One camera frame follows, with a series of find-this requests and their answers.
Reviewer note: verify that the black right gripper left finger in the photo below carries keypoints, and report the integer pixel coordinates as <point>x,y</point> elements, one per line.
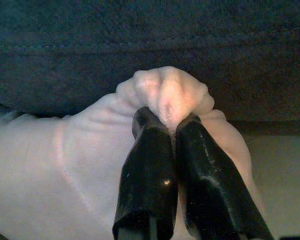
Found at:
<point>147,175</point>

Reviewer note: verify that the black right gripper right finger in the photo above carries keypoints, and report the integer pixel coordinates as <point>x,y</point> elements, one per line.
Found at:
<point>210,190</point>

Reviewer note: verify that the pink plush pillow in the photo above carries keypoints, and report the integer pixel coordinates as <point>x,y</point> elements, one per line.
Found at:
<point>52,162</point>

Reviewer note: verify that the brown grey suede sofa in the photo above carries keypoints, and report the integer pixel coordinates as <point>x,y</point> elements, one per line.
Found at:
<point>150,50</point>

